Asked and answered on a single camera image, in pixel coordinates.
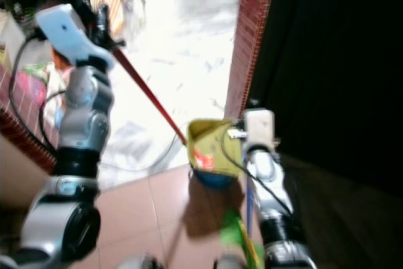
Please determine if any grey robot leg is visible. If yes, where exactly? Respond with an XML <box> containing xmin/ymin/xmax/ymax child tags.
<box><xmin>117</xmin><ymin>255</ymin><xmax>163</xmax><ymax>269</ymax></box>
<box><xmin>214</xmin><ymin>255</ymin><xmax>250</xmax><ymax>269</ymax></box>

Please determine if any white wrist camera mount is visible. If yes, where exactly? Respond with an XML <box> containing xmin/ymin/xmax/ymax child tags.
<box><xmin>34</xmin><ymin>3</ymin><xmax>118</xmax><ymax>72</ymax></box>
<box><xmin>242</xmin><ymin>108</ymin><xmax>277</xmax><ymax>151</ymax></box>

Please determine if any grey right robot leg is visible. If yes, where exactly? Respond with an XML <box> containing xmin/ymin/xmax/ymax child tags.
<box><xmin>214</xmin><ymin>255</ymin><xmax>250</xmax><ymax>269</ymax></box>

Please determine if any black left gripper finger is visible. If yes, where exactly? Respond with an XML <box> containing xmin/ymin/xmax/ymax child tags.
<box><xmin>72</xmin><ymin>0</ymin><xmax>103</xmax><ymax>25</ymax></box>

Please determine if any grey left robot leg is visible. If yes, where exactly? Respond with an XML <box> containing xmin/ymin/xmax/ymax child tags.
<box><xmin>117</xmin><ymin>255</ymin><xmax>163</xmax><ymax>269</ymax></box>

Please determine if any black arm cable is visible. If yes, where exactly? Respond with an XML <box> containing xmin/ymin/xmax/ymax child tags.
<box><xmin>220</xmin><ymin>127</ymin><xmax>294</xmax><ymax>217</ymax></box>
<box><xmin>6</xmin><ymin>35</ymin><xmax>65</xmax><ymax>159</ymax></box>

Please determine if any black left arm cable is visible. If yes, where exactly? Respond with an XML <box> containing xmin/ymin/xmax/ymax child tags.
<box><xmin>6</xmin><ymin>35</ymin><xmax>65</xmax><ymax>159</ymax></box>

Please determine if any child in striped shirt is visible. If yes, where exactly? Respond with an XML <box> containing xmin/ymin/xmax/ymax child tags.
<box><xmin>48</xmin><ymin>47</ymin><xmax>76</xmax><ymax>93</ymax></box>

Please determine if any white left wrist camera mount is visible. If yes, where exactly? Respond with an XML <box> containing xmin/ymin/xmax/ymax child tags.
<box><xmin>34</xmin><ymin>3</ymin><xmax>118</xmax><ymax>72</ymax></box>

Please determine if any red tiled pillar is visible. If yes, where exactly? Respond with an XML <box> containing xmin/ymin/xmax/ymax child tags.
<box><xmin>224</xmin><ymin>0</ymin><xmax>280</xmax><ymax>121</ymax></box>

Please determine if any yellow dustpan with red handle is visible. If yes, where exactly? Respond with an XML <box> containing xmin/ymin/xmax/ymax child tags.
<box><xmin>112</xmin><ymin>47</ymin><xmax>247</xmax><ymax>179</ymax></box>

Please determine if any low red tiled wall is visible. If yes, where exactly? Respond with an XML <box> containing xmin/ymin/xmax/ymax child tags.
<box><xmin>0</xmin><ymin>64</ymin><xmax>64</xmax><ymax>174</ymax></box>

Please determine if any blue plastic bucket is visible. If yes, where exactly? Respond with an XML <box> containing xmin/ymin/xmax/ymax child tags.
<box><xmin>191</xmin><ymin>167</ymin><xmax>240</xmax><ymax>189</ymax></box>

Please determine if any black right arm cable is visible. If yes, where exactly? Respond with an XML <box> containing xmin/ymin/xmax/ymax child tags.
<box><xmin>220</xmin><ymin>127</ymin><xmax>294</xmax><ymax>217</ymax></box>

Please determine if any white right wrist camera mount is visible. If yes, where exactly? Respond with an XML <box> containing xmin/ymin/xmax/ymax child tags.
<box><xmin>242</xmin><ymin>108</ymin><xmax>277</xmax><ymax>151</ymax></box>

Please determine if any green broom with blue handle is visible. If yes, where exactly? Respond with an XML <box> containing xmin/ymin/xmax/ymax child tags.
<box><xmin>218</xmin><ymin>184</ymin><xmax>265</xmax><ymax>269</ymax></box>

